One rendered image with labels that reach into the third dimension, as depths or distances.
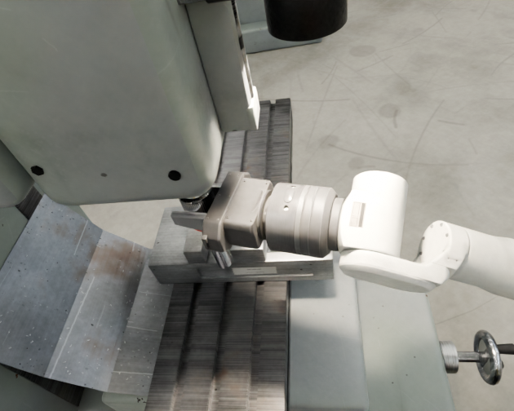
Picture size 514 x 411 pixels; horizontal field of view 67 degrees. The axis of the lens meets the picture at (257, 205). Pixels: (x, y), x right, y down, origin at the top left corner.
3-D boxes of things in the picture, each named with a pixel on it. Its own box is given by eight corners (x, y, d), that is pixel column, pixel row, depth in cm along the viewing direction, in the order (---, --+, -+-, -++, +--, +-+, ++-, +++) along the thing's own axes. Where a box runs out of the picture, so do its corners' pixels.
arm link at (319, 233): (293, 245, 44) (400, 262, 40) (311, 160, 47) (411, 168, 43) (307, 267, 54) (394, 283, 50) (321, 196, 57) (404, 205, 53)
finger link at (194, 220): (170, 208, 52) (212, 214, 50) (178, 223, 55) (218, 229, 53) (165, 217, 51) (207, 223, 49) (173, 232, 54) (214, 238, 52)
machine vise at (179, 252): (330, 218, 84) (328, 182, 75) (334, 280, 74) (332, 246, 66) (175, 226, 90) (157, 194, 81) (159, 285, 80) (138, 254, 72)
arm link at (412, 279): (351, 265, 41) (467, 297, 43) (364, 188, 44) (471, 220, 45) (330, 272, 47) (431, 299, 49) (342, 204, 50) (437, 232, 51)
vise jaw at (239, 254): (270, 200, 80) (267, 186, 78) (266, 262, 71) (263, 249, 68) (241, 201, 81) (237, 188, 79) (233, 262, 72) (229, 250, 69)
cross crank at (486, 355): (492, 341, 96) (507, 320, 87) (509, 393, 88) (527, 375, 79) (423, 342, 98) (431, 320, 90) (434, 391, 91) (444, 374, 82)
